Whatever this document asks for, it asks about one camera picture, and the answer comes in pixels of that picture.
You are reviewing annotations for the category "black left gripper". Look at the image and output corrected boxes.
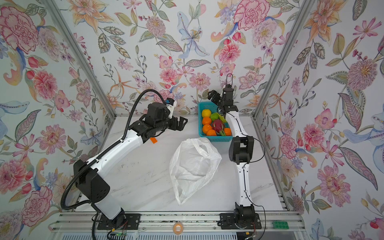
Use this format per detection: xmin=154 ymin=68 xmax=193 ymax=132
xmin=153 ymin=114 xmax=189 ymax=133

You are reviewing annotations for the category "green round fruit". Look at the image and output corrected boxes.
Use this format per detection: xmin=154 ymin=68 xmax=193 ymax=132
xmin=210 ymin=113 xmax=220 ymax=122

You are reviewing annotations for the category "yellow fruit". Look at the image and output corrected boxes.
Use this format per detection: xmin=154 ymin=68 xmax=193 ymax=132
xmin=202 ymin=109 xmax=212 ymax=118

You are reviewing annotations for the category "orange fruit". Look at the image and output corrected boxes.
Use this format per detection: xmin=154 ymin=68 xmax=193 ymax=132
xmin=202 ymin=124 xmax=212 ymax=135
xmin=206 ymin=129 xmax=217 ymax=137
xmin=224 ymin=128 xmax=232 ymax=137
xmin=202 ymin=118 xmax=212 ymax=125

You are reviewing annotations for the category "red dragon fruit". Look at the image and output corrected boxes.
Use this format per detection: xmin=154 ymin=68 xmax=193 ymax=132
xmin=212 ymin=119 xmax=226 ymax=136

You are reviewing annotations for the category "translucent white plastic bag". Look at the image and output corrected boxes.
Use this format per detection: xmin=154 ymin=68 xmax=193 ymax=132
xmin=169 ymin=138 xmax=222 ymax=206

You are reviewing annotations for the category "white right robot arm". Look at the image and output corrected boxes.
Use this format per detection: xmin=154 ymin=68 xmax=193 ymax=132
xmin=208 ymin=84 xmax=256 ymax=229

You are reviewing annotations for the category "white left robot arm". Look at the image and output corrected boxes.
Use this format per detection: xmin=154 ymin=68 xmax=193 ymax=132
xmin=74 ymin=98 xmax=188 ymax=226

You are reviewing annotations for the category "teal plastic basket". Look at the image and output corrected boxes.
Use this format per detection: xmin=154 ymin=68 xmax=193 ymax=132
xmin=198 ymin=102 xmax=233 ymax=142

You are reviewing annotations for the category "orange toy brick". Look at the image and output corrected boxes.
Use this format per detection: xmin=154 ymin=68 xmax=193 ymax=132
xmin=150 ymin=138 xmax=158 ymax=144

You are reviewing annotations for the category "beige tape roll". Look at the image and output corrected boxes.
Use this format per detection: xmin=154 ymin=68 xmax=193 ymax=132
xmin=173 ymin=222 xmax=184 ymax=235

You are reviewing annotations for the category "green toy brick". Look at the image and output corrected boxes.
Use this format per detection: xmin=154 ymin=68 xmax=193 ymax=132
xmin=273 ymin=221 xmax=290 ymax=230

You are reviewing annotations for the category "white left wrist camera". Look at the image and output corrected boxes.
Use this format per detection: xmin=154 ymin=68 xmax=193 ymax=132
xmin=166 ymin=98 xmax=177 ymax=119

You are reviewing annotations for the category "black corrugated cable conduit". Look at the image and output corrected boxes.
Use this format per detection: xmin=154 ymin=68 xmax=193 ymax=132
xmin=59 ymin=88 xmax=167 ymax=211

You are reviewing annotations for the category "thin black right cable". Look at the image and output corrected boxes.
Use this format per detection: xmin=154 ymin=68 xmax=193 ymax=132
xmin=224 ymin=72 xmax=267 ymax=240

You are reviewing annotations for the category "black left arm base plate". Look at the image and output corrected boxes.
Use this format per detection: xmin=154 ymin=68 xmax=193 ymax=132
xmin=97 ymin=210 xmax=141 ymax=231

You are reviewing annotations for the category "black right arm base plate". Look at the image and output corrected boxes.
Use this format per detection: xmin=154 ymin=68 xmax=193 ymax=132
xmin=217 ymin=203 xmax=262 ymax=230

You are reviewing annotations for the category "aluminium corner post right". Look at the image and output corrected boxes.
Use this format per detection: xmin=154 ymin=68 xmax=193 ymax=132
xmin=254 ymin=1 xmax=314 ymax=120

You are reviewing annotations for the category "aluminium corner post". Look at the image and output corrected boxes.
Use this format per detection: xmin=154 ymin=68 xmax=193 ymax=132
xmin=254 ymin=1 xmax=314 ymax=120
xmin=42 ymin=0 xmax=117 ymax=120

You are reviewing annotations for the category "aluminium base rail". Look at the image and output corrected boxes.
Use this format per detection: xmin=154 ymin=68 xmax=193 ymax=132
xmin=49 ymin=211 xmax=306 ymax=234

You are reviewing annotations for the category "aluminium corner post left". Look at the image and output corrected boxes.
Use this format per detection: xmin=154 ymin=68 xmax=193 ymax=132
xmin=42 ymin=0 xmax=117 ymax=120

